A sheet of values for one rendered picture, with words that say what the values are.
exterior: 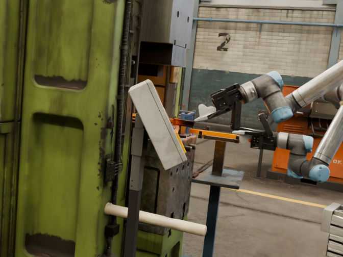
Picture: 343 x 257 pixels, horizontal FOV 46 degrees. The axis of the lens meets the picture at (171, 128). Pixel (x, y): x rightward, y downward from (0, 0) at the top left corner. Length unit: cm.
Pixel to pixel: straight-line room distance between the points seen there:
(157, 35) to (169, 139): 71
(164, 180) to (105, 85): 54
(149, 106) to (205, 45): 875
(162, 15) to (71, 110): 59
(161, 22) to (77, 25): 37
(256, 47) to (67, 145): 812
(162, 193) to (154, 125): 70
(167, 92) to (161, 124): 101
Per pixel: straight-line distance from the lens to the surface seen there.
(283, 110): 156
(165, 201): 193
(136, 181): 147
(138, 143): 144
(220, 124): 985
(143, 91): 127
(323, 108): 530
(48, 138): 192
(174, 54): 192
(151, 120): 127
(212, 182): 230
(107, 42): 169
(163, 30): 187
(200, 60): 1000
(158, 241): 201
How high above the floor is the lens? 122
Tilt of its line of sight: 7 degrees down
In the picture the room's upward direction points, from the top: 6 degrees clockwise
